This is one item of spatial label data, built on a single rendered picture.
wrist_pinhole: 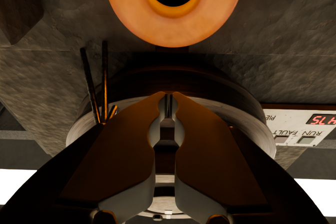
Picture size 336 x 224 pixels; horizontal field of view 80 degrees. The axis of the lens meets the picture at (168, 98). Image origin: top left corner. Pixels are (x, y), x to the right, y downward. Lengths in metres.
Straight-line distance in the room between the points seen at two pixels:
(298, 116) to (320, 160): 8.90
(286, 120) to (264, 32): 0.33
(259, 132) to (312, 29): 0.19
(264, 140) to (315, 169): 8.80
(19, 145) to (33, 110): 9.15
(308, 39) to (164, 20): 0.26
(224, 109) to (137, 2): 0.21
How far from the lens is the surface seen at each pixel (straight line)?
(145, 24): 0.27
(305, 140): 0.76
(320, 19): 0.42
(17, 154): 9.64
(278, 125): 0.66
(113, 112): 0.28
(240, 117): 0.37
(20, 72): 0.61
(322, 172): 9.29
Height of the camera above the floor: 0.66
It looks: 47 degrees up
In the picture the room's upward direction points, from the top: 180 degrees counter-clockwise
